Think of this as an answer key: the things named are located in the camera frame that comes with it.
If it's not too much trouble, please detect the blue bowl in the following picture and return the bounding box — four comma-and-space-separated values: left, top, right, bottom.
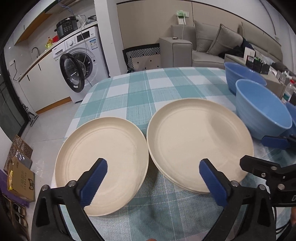
224, 62, 267, 95
235, 79, 293, 140

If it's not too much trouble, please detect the blue bowl edge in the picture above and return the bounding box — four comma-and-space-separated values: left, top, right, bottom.
283, 102, 296, 137

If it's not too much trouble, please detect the cream plate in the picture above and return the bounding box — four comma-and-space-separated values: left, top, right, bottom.
55, 117, 149, 216
147, 98, 254, 193

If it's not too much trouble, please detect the white kitchen counter cabinet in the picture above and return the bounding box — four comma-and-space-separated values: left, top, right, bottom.
20, 52, 70, 112

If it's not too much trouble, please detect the clear water bottle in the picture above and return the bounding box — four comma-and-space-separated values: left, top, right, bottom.
281, 79, 295, 103

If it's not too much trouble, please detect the patterned brown cardboard box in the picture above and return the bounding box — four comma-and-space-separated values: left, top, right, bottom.
4, 135, 33, 173

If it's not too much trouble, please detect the black cardboard box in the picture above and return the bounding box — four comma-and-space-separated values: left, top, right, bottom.
245, 55, 270, 75

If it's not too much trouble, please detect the white small box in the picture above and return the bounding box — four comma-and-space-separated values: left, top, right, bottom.
243, 47, 255, 61

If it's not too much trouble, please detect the dark glass door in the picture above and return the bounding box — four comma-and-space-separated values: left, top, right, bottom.
1, 54, 28, 140

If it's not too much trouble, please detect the grey cushion right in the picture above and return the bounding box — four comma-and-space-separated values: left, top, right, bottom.
207, 24, 243, 56

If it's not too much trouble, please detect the grey cushion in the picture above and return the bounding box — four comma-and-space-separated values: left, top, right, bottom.
194, 21, 219, 52
207, 24, 243, 56

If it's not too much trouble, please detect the grey cushion left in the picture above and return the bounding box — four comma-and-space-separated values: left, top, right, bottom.
194, 21, 219, 52

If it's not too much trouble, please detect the grey sofa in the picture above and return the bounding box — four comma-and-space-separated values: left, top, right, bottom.
159, 21, 283, 69

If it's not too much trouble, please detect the white washing machine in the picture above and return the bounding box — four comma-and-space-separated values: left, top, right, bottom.
52, 25, 110, 103

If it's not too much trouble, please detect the black rice cooker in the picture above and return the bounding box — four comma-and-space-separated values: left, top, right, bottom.
54, 16, 78, 40

